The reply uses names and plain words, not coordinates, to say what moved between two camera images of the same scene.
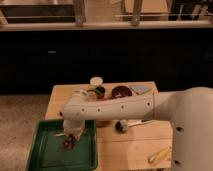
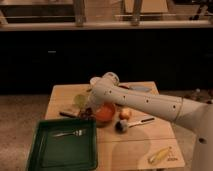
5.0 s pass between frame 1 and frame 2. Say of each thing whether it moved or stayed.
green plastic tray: stayed
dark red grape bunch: moved
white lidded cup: stayed
